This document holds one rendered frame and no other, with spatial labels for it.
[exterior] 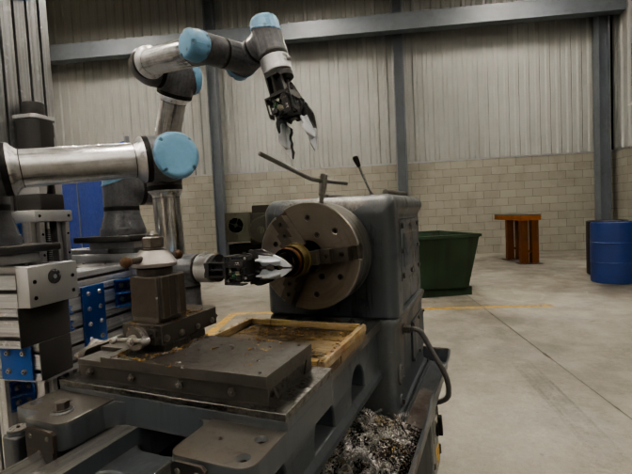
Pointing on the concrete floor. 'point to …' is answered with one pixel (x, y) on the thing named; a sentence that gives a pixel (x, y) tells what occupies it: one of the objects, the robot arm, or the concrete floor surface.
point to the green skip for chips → (447, 262)
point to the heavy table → (521, 237)
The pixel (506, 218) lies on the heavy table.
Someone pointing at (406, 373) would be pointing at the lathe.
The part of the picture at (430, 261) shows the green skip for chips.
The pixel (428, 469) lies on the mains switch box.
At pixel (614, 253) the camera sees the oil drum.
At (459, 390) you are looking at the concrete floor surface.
